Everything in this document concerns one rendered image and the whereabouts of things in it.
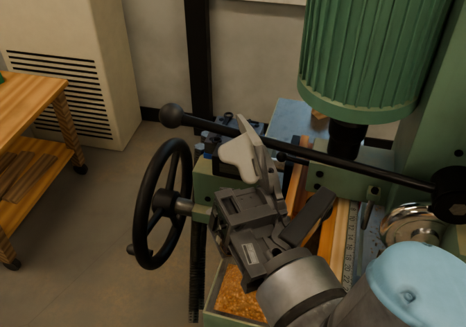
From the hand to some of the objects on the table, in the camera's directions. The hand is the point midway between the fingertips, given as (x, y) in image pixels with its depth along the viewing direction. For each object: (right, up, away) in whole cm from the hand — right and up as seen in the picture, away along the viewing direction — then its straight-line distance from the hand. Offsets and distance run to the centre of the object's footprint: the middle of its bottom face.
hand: (233, 152), depth 63 cm
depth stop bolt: (+23, -13, +14) cm, 30 cm away
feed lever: (+25, -12, -1) cm, 27 cm away
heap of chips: (+4, -22, +6) cm, 24 cm away
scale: (+23, -5, +17) cm, 29 cm away
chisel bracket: (+20, -7, +15) cm, 26 cm away
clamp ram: (+8, -6, +24) cm, 26 cm away
